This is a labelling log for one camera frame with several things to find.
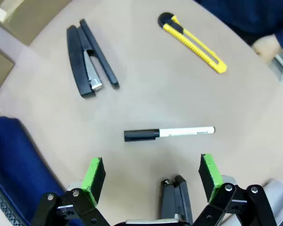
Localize white marker black cap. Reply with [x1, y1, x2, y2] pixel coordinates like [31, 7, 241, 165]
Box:
[124, 126, 216, 142]

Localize brown cardboard box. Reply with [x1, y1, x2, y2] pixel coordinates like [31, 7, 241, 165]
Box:
[0, 0, 72, 46]
[0, 44, 16, 102]

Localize large black stapler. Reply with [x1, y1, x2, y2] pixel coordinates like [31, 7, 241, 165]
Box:
[66, 18, 120, 99]

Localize person in blue jacket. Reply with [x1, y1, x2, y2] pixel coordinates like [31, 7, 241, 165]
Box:
[194, 0, 283, 56]

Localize small black stapler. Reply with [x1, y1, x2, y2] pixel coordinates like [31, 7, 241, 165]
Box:
[159, 174, 194, 224]

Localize person's left hand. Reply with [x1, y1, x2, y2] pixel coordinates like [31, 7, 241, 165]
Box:
[252, 35, 283, 64]

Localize yellow box cutter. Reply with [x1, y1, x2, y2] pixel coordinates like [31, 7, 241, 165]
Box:
[158, 12, 227, 74]

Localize blue pencil case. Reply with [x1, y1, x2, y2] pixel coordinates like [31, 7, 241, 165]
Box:
[0, 116, 69, 226]

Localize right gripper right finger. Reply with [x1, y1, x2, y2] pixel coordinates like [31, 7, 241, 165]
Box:
[192, 153, 278, 226]

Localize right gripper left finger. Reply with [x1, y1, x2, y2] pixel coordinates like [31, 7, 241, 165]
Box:
[32, 156, 112, 226]

